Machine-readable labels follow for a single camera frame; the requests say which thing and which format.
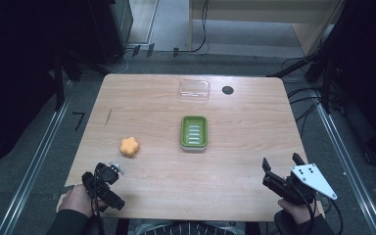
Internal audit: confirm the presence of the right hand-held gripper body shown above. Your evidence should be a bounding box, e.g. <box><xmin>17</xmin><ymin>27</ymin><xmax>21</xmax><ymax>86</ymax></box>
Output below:
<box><xmin>262</xmin><ymin>163</ymin><xmax>338</xmax><ymax>206</ymax></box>

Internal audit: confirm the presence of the person's striped clothing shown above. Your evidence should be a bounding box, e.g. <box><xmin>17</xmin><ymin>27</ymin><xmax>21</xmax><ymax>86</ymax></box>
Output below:
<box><xmin>134</xmin><ymin>220</ymin><xmax>243</xmax><ymax>235</ymax></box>

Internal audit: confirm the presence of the bundle of black floor cables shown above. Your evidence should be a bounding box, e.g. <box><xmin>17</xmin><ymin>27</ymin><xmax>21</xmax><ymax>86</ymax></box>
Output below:
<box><xmin>280</xmin><ymin>55</ymin><xmax>334</xmax><ymax>138</ymax></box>

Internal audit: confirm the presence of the person's left hand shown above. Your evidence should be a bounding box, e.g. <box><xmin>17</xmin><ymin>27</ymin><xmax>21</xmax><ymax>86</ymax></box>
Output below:
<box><xmin>58</xmin><ymin>183</ymin><xmax>110</xmax><ymax>219</ymax></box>

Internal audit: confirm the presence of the green soap dish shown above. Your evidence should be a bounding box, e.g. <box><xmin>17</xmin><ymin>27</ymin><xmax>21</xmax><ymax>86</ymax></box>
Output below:
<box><xmin>179</xmin><ymin>115</ymin><xmax>210</xmax><ymax>152</ymax></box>

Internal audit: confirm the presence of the light wooden shelf unit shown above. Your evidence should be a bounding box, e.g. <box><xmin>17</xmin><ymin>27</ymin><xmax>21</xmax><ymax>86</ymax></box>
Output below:
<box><xmin>188</xmin><ymin>0</ymin><xmax>347</xmax><ymax>57</ymax></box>

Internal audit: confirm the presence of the black metal stand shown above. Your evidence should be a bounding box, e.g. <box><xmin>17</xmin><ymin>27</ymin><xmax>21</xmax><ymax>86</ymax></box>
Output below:
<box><xmin>266</xmin><ymin>19</ymin><xmax>351</xmax><ymax>114</ymax></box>
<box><xmin>47</xmin><ymin>48</ymin><xmax>112</xmax><ymax>112</ymax></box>

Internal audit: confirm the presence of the black hanging cable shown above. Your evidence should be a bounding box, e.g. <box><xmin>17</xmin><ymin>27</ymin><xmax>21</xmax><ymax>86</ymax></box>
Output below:
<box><xmin>187</xmin><ymin>0</ymin><xmax>211</xmax><ymax>55</ymax></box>

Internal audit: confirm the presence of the clear plastic lid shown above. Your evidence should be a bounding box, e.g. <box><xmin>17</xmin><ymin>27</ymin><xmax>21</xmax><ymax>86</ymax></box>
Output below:
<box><xmin>178</xmin><ymin>78</ymin><xmax>212</xmax><ymax>102</ymax></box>

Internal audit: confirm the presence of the orange flower-shaped soap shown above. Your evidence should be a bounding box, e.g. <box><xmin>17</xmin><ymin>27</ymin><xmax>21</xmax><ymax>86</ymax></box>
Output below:
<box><xmin>118</xmin><ymin>136</ymin><xmax>141</xmax><ymax>159</ymax></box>

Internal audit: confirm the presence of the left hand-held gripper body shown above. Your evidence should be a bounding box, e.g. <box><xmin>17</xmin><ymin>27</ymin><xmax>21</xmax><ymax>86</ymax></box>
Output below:
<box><xmin>80</xmin><ymin>161</ymin><xmax>126</xmax><ymax>213</ymax></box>

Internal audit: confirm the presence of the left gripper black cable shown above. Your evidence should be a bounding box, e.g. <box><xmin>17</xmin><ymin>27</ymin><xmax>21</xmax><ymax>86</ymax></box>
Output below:
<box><xmin>92</xmin><ymin>163</ymin><xmax>107</xmax><ymax>235</ymax></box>

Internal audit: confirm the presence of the black cabinet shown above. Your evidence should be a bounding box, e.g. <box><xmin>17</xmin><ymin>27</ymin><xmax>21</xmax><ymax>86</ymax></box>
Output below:
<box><xmin>86</xmin><ymin>0</ymin><xmax>135</xmax><ymax>67</ymax></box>

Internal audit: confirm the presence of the dark curtain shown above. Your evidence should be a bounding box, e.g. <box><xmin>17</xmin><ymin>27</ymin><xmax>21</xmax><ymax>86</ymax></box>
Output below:
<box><xmin>0</xmin><ymin>0</ymin><xmax>94</xmax><ymax>177</ymax></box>
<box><xmin>326</xmin><ymin>0</ymin><xmax>376</xmax><ymax>167</ymax></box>

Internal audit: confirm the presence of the person's right hand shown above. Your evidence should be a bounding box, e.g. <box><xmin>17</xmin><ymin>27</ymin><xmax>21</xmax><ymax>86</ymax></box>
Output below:
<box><xmin>277</xmin><ymin>194</ymin><xmax>326</xmax><ymax>225</ymax></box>

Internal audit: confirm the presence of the metal floor rail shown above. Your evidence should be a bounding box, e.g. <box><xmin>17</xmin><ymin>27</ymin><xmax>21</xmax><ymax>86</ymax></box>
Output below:
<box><xmin>314</xmin><ymin>103</ymin><xmax>376</xmax><ymax>235</ymax></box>
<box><xmin>0</xmin><ymin>81</ymin><xmax>74</xmax><ymax>235</ymax></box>

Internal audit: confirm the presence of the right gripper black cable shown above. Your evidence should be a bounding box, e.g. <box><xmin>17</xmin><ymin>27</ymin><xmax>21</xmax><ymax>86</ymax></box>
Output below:
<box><xmin>324</xmin><ymin>197</ymin><xmax>345</xmax><ymax>235</ymax></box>

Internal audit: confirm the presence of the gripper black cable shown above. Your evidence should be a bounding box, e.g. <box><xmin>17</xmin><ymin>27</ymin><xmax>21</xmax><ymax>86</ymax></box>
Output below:
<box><xmin>324</xmin><ymin>197</ymin><xmax>345</xmax><ymax>235</ymax></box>
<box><xmin>92</xmin><ymin>163</ymin><xmax>107</xmax><ymax>235</ymax></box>

